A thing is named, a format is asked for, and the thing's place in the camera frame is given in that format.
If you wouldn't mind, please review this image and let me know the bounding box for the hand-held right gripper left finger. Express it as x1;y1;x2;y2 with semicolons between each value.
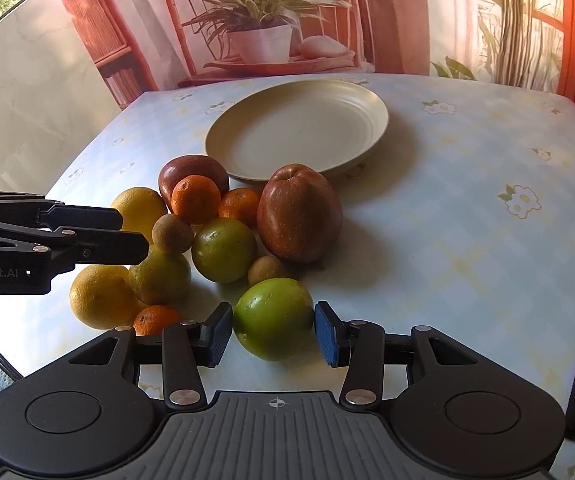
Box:
67;302;233;412

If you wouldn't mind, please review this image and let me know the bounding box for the tall red apple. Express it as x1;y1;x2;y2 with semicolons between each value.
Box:
256;162;344;265

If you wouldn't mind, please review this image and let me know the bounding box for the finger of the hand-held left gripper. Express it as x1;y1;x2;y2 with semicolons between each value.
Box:
0;219;150;266
0;190;124;232

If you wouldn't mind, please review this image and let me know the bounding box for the yellow lemon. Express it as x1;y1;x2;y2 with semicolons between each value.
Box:
110;186;168;246

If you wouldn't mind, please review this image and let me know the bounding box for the orange mandarin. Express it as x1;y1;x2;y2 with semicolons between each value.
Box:
132;305;185;337
218;188;261;229
171;174;221;225

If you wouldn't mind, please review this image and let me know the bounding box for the cream round plate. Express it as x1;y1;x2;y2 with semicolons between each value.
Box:
204;79;389;181

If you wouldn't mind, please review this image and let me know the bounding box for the dark red apple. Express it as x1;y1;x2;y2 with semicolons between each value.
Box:
158;155;230;213

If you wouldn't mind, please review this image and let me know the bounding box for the printed wall backdrop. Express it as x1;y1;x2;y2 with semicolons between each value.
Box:
50;0;575;111

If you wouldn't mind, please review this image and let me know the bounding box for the large yellow citrus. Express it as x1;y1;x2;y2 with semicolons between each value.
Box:
69;263;140;331

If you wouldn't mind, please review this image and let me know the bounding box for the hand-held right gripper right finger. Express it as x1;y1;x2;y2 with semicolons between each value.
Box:
314;301;483;409

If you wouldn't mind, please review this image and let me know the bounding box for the green apple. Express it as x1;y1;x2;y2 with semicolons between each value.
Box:
232;278;315;362

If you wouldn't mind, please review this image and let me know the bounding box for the small brown fruit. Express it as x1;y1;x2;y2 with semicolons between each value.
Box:
246;255;291;287
152;213;194;254

